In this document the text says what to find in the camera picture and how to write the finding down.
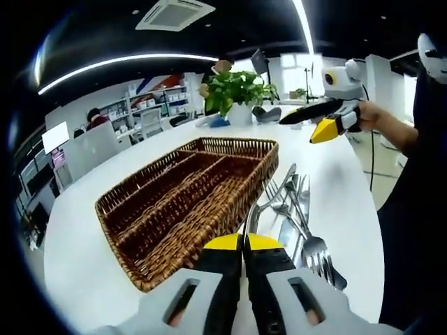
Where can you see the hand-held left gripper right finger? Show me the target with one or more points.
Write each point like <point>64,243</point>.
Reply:
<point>307,307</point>

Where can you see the person's right hand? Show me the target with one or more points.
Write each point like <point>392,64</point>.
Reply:
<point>372,117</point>

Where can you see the white ceiling light strip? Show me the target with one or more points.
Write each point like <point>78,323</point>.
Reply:
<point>304,24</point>
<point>122,63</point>

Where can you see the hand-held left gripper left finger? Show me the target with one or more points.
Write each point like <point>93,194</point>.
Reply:
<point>181,307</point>

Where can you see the small green plant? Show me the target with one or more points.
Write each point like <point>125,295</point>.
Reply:
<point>298,94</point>

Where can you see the white storage shelf with bins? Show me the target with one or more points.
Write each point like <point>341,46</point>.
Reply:
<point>153,101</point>

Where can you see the dark grey device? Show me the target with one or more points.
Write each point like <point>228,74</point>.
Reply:
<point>267,114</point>

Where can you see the white chest-worn device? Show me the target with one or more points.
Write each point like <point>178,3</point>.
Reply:
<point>434,57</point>

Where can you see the blue cloth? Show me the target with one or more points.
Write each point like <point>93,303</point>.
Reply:
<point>220,123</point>

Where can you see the green plant in white pot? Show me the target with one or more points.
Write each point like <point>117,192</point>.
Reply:
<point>241,90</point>

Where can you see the person's black clothing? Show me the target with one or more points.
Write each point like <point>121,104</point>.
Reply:
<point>419,227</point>

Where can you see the brown wicker utensil storage basket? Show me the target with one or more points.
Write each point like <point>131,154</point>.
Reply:
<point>167,209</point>

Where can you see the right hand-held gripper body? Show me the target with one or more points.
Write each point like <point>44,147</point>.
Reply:
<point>344,83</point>

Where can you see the bright white monitor screen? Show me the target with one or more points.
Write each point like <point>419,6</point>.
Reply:
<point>55,135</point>

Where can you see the white ceiling air conditioner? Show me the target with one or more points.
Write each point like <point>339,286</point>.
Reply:
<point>174,14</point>

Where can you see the white office chair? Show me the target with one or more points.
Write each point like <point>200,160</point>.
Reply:
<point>152,122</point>

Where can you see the white partition panel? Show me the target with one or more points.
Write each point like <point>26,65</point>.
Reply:
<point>91,150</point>

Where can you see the black studio light on stand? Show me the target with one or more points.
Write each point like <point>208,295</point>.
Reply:
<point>258,61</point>

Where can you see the silver metal knife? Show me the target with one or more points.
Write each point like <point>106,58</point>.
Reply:
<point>288,237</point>
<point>305,206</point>

